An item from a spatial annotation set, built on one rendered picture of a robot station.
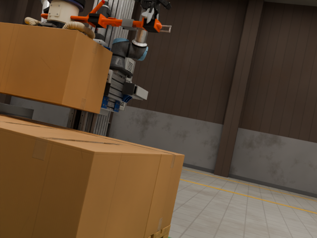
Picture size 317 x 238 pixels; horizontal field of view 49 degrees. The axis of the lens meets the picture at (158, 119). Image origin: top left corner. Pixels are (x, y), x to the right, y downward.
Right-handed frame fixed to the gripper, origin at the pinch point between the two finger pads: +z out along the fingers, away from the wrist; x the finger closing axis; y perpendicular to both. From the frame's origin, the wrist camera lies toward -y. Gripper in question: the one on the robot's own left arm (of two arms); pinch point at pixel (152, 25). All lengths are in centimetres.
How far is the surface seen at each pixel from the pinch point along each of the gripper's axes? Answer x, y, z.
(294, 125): -608, -83, -24
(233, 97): -573, 49, -59
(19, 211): 78, -5, 92
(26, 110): -28, 97, 60
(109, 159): 68, -28, 70
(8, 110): -11, 97, 62
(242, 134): -598, 17, 14
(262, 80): -599, -1, -109
